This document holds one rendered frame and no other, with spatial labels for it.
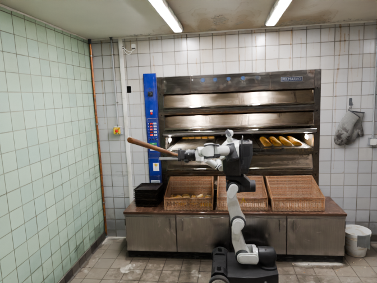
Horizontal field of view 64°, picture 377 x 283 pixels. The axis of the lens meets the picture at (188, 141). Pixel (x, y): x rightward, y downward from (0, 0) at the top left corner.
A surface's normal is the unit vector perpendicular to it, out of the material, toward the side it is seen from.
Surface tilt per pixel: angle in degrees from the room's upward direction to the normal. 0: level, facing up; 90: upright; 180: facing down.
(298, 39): 90
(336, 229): 90
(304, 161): 70
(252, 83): 90
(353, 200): 90
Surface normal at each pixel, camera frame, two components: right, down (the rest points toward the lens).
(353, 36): -0.12, 0.15
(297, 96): -0.13, -0.20
